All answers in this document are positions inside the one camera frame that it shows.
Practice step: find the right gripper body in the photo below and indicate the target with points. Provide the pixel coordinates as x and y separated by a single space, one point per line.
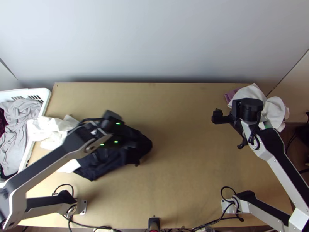
223 119

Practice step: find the black t-shirt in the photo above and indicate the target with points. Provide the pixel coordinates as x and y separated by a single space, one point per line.
96 169

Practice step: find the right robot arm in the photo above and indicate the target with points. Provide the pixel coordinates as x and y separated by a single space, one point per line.
277 154

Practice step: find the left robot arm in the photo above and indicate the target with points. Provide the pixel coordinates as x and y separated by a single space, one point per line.
48 164

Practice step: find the white and lilac clothes heap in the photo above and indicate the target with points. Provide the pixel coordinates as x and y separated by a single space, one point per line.
272 108

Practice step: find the white garment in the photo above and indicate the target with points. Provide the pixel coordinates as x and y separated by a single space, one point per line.
46 128

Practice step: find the white laundry basket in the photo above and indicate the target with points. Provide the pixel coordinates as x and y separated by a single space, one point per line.
36 93

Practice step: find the grey and maroon clothes heap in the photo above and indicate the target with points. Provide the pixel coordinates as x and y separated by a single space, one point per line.
14 120

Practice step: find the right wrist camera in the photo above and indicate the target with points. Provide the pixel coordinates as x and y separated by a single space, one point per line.
218 112

